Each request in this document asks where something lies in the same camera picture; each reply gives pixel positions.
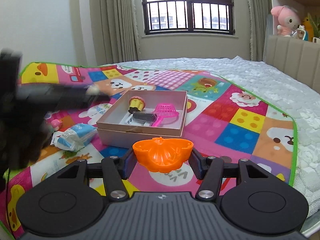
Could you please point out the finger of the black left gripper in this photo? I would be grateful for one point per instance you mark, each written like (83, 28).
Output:
(54, 97)

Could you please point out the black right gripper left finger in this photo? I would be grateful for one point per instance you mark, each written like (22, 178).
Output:
(115, 170)

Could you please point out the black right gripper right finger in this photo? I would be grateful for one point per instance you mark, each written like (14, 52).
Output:
(209, 170)

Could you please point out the pink pig figurine toy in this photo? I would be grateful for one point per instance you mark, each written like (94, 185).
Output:
(56, 124)

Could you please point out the orange plastic toy mould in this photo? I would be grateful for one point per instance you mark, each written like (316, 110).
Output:
(162, 155)

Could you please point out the blue white wipes pack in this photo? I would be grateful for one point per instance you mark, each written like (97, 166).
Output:
(74, 138)

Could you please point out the pink plastic basket scoop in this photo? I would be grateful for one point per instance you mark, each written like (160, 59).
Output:
(163, 111)

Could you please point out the colourful cartoon play mat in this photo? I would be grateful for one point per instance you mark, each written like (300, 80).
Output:
(62, 194)

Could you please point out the pink cardboard box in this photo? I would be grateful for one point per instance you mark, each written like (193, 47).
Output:
(118, 128)

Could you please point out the black cylinder toy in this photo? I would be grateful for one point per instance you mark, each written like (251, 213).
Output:
(144, 119)

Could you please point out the yellow pink cupcake toy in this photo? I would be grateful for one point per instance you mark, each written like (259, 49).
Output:
(136, 104)

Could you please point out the beige curtain left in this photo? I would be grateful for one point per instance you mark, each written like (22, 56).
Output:
(104, 31)

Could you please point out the beige curtain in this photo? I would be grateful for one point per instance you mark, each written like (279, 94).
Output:
(104, 31)
(258, 13)

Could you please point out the beige upholstered headboard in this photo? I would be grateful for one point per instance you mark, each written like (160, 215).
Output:
(296, 58)

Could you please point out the dark framed window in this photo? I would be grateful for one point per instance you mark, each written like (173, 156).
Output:
(188, 16)

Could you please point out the small white blue figurine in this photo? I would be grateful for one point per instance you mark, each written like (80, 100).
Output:
(300, 33)

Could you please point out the pink plush rabbit doll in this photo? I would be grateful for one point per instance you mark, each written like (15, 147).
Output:
(287, 20)

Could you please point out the yellow plush toy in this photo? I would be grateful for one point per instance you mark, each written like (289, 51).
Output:
(308, 28)

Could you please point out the potted green plant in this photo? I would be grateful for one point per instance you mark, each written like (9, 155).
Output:
(314, 21)

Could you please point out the beige curtain right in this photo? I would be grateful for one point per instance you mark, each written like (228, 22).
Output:
(258, 13)

